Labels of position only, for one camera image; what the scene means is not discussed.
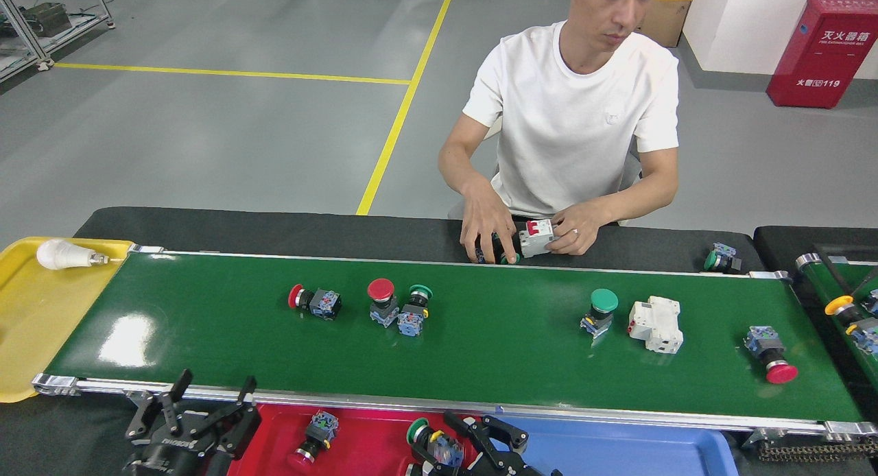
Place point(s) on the long black table cover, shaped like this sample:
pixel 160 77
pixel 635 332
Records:
pixel 240 229

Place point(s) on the blue plastic tray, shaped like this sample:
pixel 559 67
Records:
pixel 617 455

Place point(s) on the red fire extinguisher box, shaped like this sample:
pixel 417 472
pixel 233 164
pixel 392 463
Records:
pixel 823 57

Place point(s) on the aluminium frame rack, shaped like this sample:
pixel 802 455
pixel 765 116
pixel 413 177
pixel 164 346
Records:
pixel 86 23

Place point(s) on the red push button switch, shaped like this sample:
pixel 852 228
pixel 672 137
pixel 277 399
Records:
pixel 321 424
pixel 326 303
pixel 422 470

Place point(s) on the yellow push button switch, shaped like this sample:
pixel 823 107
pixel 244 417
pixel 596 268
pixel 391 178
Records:
pixel 838 304

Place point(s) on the person's left forearm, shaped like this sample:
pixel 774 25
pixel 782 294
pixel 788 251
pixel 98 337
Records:
pixel 638 198

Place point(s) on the narrow green conveyor belt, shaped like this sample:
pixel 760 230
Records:
pixel 870 366

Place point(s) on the green mushroom button switch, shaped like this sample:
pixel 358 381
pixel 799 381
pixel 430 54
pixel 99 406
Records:
pixel 604 300
pixel 506 259

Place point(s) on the red plastic tray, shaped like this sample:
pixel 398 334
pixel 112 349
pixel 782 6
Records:
pixel 370 442

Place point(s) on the person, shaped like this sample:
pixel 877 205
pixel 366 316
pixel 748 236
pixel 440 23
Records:
pixel 569 119

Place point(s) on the person's left hand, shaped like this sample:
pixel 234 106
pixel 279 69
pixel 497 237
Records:
pixel 583 229

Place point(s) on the dark metal box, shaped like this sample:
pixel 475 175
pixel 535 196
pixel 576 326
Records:
pixel 48 20

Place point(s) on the green push button switch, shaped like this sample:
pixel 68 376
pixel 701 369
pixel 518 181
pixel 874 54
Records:
pixel 710 260
pixel 417 431
pixel 420 292

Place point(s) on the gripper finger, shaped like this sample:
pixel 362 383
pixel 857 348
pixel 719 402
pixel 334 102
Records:
pixel 477 452
pixel 511 442
pixel 240 424
pixel 147 418

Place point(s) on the cardboard box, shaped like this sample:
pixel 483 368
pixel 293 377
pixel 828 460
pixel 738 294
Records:
pixel 665 16

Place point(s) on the white breaker with red levers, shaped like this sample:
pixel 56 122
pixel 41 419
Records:
pixel 536 239

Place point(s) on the white light bulb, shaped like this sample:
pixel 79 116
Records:
pixel 58 254

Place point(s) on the plain white circuit breaker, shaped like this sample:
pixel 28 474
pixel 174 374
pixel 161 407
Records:
pixel 655 322

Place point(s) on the person's right forearm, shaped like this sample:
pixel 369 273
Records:
pixel 463 177

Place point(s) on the person's right hand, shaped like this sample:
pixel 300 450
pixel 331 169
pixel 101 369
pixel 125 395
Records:
pixel 483 212

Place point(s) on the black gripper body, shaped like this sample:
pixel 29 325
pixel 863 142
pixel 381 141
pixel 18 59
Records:
pixel 178 455
pixel 538 470

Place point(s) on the yellow mushroom button switch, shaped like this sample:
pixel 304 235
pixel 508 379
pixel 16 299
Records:
pixel 865 335

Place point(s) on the yellow plastic tray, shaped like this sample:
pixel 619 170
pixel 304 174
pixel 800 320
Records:
pixel 34 325

